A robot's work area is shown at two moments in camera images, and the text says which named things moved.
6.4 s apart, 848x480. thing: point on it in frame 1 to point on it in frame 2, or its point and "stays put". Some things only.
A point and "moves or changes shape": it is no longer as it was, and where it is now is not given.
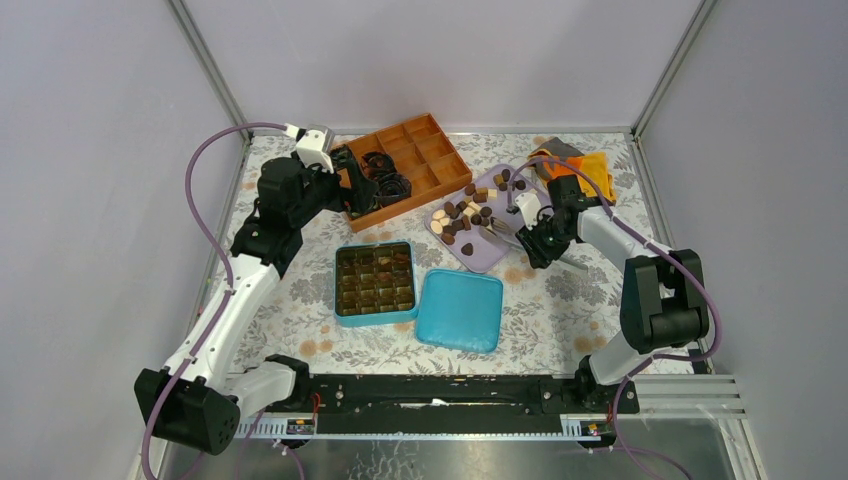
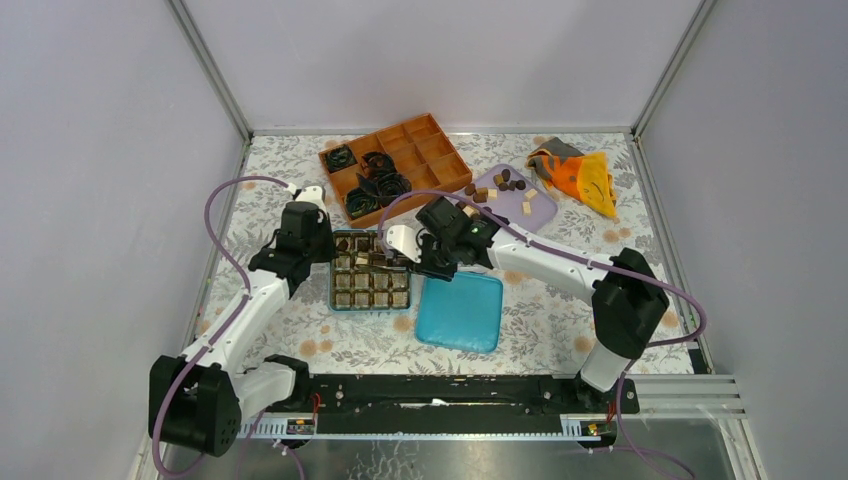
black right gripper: x=540 y=256 to x=445 y=274
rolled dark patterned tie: x=392 y=187 stays put
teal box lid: x=460 y=310 stays put
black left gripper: x=361 y=190 to x=324 y=224
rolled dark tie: x=378 y=164 stays put
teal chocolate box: x=374 y=282 moves or changes shape
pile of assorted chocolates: x=472 y=209 stays put
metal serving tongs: x=499 y=230 moves or changes shape
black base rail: x=456 y=398 stays put
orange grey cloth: x=557 y=157 stays put
